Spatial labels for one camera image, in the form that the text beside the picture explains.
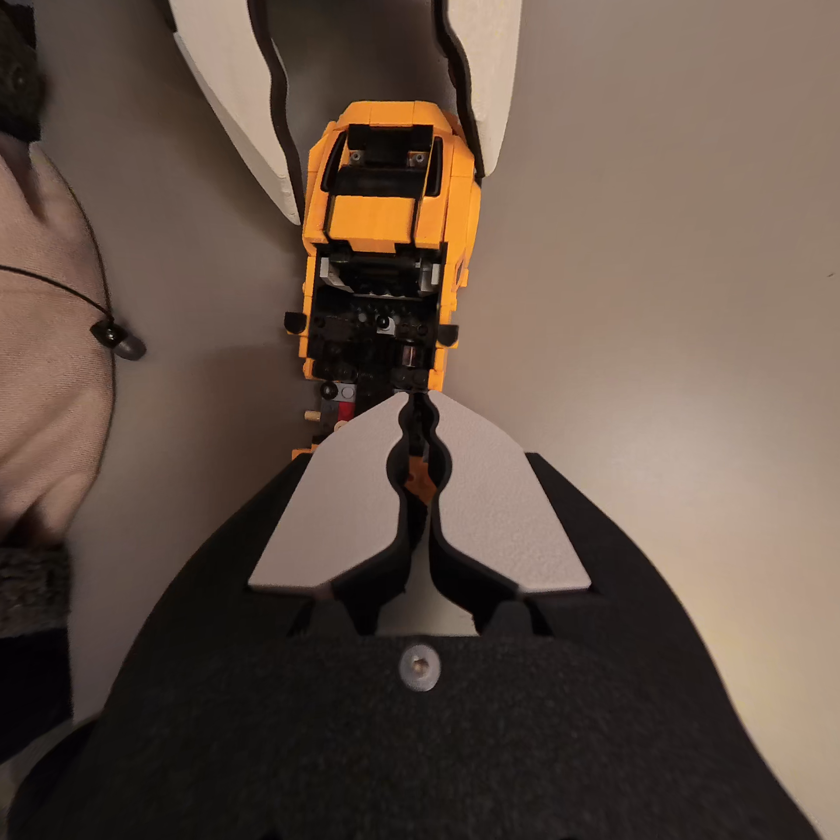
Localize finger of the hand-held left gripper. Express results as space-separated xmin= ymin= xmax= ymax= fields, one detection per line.
xmin=168 ymin=0 xmax=307 ymax=228
xmin=440 ymin=0 xmax=524 ymax=179

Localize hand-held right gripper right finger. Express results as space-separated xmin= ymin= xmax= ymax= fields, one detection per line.
xmin=428 ymin=391 xmax=593 ymax=596

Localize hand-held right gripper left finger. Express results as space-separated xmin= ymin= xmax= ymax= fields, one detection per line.
xmin=248 ymin=391 xmax=413 ymax=601

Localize orange lego car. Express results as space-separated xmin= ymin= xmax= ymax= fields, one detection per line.
xmin=283 ymin=100 xmax=483 ymax=506

